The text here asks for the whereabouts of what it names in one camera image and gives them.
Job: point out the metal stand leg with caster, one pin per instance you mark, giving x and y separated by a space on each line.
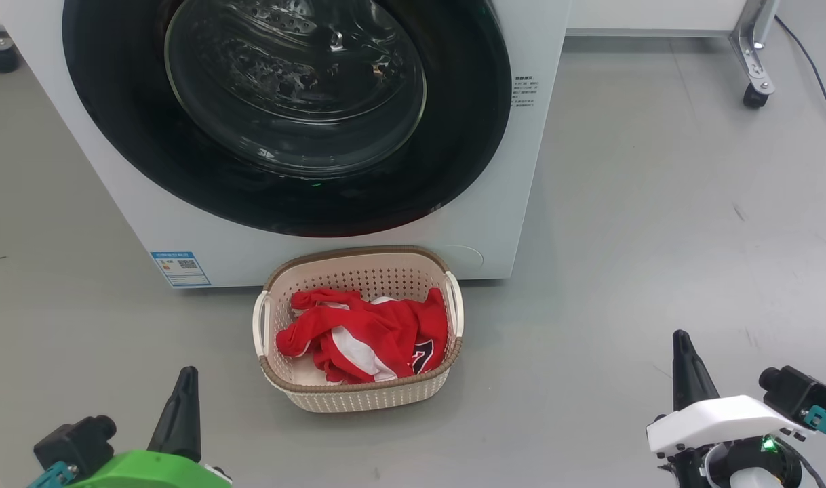
752 54

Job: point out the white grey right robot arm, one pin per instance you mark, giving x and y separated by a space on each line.
752 468

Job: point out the red and white garment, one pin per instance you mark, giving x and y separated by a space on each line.
386 332

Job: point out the glass washing machine door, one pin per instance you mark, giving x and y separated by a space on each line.
114 135

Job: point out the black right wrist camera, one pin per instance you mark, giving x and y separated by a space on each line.
796 393

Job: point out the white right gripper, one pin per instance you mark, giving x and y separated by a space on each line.
718 420

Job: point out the cream plastic laundry basket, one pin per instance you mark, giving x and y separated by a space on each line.
359 271

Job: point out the white front-load washing machine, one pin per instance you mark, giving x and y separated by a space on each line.
508 203

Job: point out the blue energy label sticker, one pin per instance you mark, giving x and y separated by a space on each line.
180 269

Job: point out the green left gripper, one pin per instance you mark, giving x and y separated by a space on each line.
142 471

